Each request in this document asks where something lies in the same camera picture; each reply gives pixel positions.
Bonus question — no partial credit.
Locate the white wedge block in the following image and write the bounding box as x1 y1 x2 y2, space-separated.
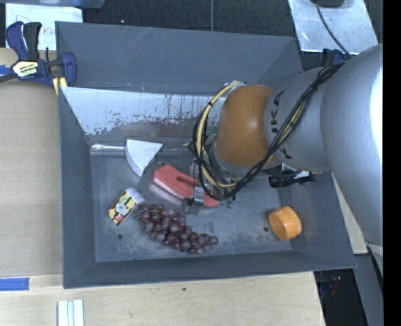
124 139 164 178

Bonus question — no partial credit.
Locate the pale wood flat board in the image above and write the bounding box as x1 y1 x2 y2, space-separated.
0 82 64 278

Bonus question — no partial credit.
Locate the orange ribbed lid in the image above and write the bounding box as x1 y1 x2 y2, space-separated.
268 206 303 242

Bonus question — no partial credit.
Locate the grey metal bin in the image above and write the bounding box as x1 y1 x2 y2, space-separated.
55 21 358 289

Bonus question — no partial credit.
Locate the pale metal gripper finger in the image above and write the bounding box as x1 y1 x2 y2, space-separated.
186 185 206 216

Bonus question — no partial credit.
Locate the purple grape bunch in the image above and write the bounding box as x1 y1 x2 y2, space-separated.
134 202 220 255

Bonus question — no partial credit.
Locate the black cylinder on white bracket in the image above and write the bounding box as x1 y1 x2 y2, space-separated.
268 163 316 189

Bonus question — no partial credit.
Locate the small colourful printed box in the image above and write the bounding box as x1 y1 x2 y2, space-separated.
107 187 146 226

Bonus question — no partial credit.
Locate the red flat foam piece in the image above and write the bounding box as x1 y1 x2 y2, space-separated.
152 163 222 209

